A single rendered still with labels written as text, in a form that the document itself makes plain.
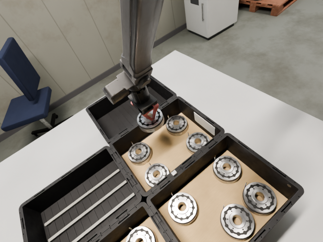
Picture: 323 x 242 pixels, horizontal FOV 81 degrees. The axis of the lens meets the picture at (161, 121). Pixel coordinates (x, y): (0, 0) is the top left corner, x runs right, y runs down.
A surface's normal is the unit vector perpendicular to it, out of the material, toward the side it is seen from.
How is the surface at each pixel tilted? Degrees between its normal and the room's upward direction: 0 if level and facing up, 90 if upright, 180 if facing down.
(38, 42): 90
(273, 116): 0
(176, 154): 0
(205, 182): 0
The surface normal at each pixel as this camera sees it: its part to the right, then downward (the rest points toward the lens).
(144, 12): 0.56, 0.83
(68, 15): 0.61, 0.53
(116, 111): -0.21, -0.61
